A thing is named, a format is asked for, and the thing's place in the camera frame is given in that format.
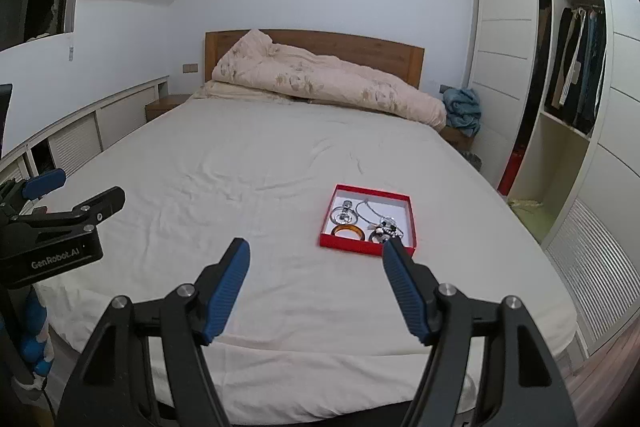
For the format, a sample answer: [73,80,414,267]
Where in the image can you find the beige floral quilt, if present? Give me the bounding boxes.
[192,28,447,128]

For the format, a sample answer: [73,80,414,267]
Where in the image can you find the wooden nightstand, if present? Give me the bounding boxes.
[145,94,193,124]
[440,127,473,148]

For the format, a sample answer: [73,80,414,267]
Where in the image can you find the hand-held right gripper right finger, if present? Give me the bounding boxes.
[382,237,573,427]

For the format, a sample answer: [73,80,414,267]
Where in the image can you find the red jewelry box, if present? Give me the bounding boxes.
[318,183,417,259]

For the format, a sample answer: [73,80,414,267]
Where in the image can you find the red object beside wardrobe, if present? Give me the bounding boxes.
[497,143,527,198]

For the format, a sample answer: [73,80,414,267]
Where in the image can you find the black and white bead bracelet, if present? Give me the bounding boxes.
[375,217,402,238]

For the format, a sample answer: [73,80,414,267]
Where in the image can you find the amber bangle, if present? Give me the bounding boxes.
[330,224,365,241]

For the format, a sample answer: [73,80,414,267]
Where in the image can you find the wooden headboard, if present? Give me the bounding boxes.
[205,29,426,90]

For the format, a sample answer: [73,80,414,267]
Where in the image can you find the blue cloth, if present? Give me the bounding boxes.
[442,87,482,138]

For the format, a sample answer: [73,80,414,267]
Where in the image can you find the blue and white object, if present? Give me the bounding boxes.
[20,292,53,388]

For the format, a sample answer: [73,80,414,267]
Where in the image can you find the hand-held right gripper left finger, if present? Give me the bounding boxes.
[59,237,251,427]

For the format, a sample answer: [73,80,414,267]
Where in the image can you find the dark brown bangle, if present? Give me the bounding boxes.
[367,227,401,246]

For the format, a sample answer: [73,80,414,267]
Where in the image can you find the hanging dark clothes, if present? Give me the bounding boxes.
[544,4,608,132]

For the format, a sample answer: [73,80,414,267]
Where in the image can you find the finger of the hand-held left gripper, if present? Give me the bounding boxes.
[7,187,126,234]
[0,168,67,210]

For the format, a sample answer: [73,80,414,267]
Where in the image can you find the silver chain necklace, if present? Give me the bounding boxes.
[356,198,396,228]

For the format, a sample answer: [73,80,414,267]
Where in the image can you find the low white cabinet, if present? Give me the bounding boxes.
[0,76,171,188]

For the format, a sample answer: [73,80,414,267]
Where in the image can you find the bed with white sheet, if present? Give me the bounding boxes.
[32,97,578,425]

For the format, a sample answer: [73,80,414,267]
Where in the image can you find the white wardrobe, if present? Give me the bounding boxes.
[470,0,640,358]

